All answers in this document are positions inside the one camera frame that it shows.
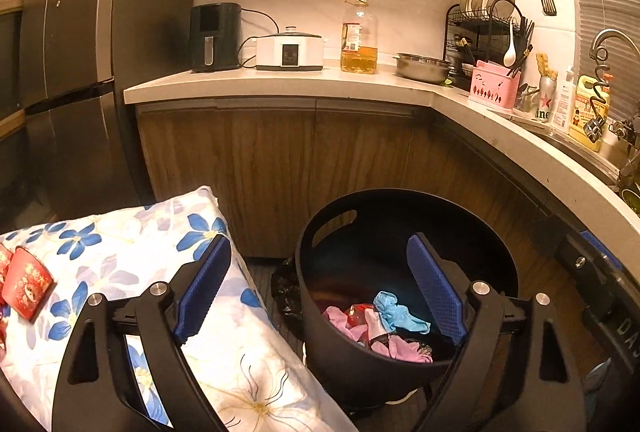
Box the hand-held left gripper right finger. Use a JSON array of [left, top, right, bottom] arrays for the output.
[[406, 233, 586, 432]]

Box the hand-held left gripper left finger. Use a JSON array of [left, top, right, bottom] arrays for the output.
[[51, 235, 232, 432]]

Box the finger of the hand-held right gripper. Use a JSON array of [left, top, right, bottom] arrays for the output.
[[552, 227, 626, 278]]

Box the blue glove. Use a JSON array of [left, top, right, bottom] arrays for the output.
[[372, 291, 432, 334]]

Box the red plastic wrapper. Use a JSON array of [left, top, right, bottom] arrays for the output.
[[347, 303, 373, 328]]

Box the black trash bin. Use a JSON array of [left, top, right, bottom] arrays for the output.
[[295, 188, 520, 408]]

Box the blue grey cloth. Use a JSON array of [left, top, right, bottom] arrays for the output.
[[582, 357, 613, 395]]

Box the black plastic bag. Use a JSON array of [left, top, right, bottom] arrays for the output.
[[271, 257, 307, 319]]

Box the blue floral blanket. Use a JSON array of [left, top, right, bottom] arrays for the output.
[[0, 185, 358, 432]]

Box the yellow detergent bottle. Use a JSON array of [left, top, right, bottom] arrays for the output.
[[570, 75, 611, 152]]

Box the white bottle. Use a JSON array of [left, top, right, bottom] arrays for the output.
[[552, 66, 576, 135]]

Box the wooden kitchen counter cabinet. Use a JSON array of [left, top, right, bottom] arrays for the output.
[[122, 66, 640, 293]]

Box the glass cup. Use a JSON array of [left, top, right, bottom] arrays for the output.
[[515, 82, 538, 113]]

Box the yellow scrub brush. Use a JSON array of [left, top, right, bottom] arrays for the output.
[[536, 53, 558, 80]]

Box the pink utensil holder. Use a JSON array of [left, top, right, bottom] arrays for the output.
[[468, 60, 522, 109]]

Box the white spoon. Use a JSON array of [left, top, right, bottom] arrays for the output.
[[502, 20, 518, 67]]

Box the steel faucet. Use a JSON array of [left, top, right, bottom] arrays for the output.
[[582, 28, 640, 148]]

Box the steel bowl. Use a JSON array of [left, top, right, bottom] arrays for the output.
[[392, 53, 451, 84]]

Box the black dish rack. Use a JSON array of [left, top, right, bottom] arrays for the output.
[[444, 0, 533, 83]]

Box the cooking oil bottle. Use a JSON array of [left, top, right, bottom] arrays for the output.
[[340, 0, 378, 74]]

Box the black air fryer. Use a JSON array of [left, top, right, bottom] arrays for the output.
[[189, 2, 243, 73]]

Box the white electric cooker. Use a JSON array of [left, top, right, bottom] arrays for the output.
[[255, 26, 326, 72]]

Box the dark steel refrigerator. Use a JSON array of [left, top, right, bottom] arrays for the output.
[[0, 0, 201, 218]]

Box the wooden glass door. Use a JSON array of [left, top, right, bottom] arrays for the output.
[[0, 0, 28, 213]]

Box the black power cable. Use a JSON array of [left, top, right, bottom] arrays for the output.
[[238, 10, 279, 69]]

